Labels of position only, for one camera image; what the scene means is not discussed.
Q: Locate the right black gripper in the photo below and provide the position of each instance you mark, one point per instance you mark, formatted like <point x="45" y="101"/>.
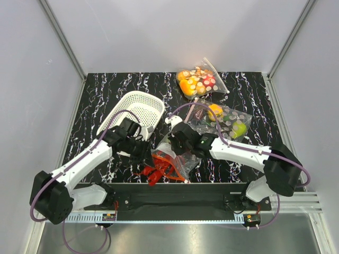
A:
<point x="172" y="139"/>

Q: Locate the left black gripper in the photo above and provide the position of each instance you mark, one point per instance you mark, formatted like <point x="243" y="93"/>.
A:
<point x="145" y="156"/>

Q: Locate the red fake lobster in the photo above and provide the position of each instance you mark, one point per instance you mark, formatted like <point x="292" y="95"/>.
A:
<point x="156" y="172"/>

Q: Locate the clear red-zip bag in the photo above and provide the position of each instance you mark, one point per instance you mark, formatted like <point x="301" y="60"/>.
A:
<point x="185" y="163"/>

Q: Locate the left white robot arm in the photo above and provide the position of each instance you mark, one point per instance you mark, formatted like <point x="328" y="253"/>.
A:
<point x="55" y="195"/>

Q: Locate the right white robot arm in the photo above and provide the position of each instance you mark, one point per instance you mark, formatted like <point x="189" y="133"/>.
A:
<point x="281" y="169"/>

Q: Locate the dotted bag with yellow pepper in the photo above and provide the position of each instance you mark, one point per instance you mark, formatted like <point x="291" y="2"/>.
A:
<point x="199" y="121"/>

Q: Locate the yellow fake bell pepper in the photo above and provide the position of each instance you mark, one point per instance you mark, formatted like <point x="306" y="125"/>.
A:
<point x="215" y="112"/>

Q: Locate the green fake pear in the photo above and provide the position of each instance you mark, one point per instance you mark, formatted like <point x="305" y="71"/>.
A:
<point x="238" y="129"/>

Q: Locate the dotted bag of orange fruit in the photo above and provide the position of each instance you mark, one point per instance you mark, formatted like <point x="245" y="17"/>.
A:
<point x="200" y="80"/>

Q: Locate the white perforated plastic basket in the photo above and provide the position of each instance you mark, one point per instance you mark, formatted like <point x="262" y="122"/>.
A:
<point x="140" y="107"/>

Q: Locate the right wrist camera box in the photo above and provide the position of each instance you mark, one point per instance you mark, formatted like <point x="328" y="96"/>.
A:
<point x="174" y="123"/>

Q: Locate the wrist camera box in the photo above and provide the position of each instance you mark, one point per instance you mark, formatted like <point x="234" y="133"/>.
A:
<point x="174" y="123"/>
<point x="146" y="132"/>

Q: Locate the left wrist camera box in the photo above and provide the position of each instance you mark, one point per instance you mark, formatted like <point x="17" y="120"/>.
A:
<point x="146" y="132"/>

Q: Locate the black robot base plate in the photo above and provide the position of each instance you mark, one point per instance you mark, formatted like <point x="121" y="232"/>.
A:
<point x="181" y="203"/>

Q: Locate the white slotted cable duct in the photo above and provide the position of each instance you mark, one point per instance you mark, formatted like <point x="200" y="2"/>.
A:
<point x="93" y="217"/>

